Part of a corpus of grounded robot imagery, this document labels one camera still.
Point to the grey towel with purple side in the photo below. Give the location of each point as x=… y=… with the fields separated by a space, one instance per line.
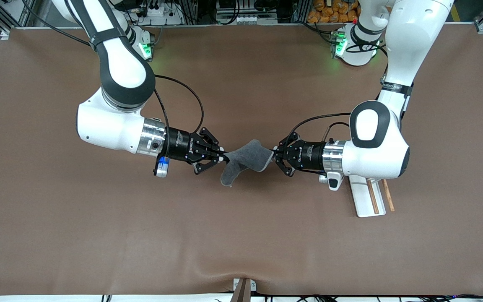
x=245 y=161

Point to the grey equipment box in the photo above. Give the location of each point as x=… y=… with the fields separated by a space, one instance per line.
x=245 y=12

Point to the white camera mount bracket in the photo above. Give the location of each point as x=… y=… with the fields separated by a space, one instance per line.
x=244 y=289

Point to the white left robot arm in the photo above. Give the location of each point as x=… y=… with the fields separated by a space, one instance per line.
x=375 y=159

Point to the white rack with wooden rods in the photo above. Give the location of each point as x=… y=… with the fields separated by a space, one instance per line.
x=363 y=197

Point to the white power strip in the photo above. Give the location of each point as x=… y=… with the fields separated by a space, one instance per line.
x=157 y=10

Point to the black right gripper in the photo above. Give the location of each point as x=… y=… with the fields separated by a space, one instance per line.
x=178 y=144

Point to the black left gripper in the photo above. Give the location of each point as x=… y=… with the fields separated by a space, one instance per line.
x=311 y=154

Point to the bag of orange items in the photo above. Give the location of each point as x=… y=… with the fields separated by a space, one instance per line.
x=329 y=12

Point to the brown table cover mat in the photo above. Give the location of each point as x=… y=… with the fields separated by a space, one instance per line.
x=241 y=230

